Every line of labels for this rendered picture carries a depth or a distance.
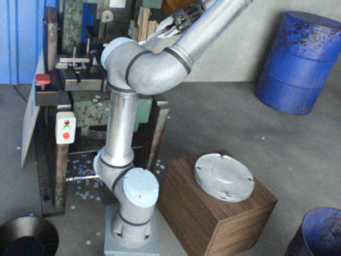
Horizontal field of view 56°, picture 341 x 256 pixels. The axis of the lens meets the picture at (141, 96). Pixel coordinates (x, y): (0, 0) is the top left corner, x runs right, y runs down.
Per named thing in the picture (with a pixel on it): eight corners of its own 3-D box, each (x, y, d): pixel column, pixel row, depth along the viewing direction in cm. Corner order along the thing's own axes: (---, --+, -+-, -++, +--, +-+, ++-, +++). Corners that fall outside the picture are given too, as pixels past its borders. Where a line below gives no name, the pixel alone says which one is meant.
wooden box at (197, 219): (254, 246, 169) (278, 199, 153) (198, 271, 151) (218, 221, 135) (208, 192, 199) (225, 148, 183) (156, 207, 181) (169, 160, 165)
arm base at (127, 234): (154, 249, 107) (160, 229, 102) (109, 246, 105) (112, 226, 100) (150, 213, 120) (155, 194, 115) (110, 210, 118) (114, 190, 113)
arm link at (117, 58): (112, 203, 108) (130, 55, 81) (89, 175, 118) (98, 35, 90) (139, 189, 115) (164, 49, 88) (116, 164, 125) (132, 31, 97)
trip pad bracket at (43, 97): (57, 127, 145) (59, 89, 136) (35, 128, 141) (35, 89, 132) (56, 119, 150) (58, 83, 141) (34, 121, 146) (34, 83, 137)
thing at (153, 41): (162, 45, 147) (160, 43, 147) (177, 19, 118) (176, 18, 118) (110, 79, 141) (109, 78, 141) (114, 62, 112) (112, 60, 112)
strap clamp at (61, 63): (89, 69, 161) (91, 49, 157) (55, 68, 155) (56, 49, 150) (87, 63, 166) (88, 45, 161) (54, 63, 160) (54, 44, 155)
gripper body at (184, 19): (166, 17, 110) (196, -3, 105) (172, 12, 118) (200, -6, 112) (178, 35, 112) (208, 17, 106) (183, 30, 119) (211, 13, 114)
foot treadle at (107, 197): (121, 208, 163) (122, 201, 160) (102, 211, 159) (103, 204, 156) (96, 138, 210) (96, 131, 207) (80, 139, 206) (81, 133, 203)
